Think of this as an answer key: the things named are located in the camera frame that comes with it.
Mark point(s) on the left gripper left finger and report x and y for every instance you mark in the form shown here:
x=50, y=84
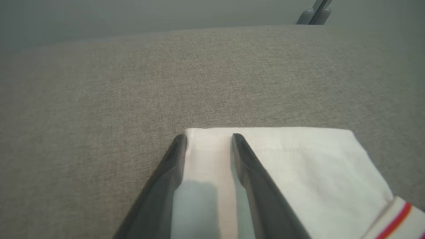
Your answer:
x=159, y=199

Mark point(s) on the white garment with red stripes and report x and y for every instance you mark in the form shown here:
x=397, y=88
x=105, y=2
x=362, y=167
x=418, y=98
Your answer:
x=298, y=159

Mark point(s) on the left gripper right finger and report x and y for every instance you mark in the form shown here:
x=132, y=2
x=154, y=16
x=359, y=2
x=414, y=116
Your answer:
x=265, y=199

